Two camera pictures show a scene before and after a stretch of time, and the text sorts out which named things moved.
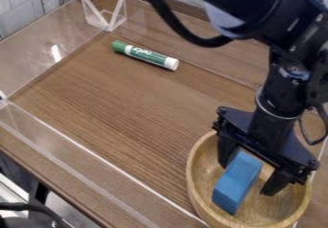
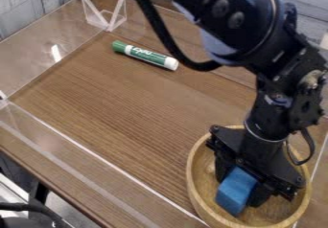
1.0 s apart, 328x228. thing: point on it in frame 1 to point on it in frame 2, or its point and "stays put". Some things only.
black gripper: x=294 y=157 to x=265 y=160
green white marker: x=168 y=62 stays put
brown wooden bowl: x=263 y=211 stays put
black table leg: x=42 y=193 stays put
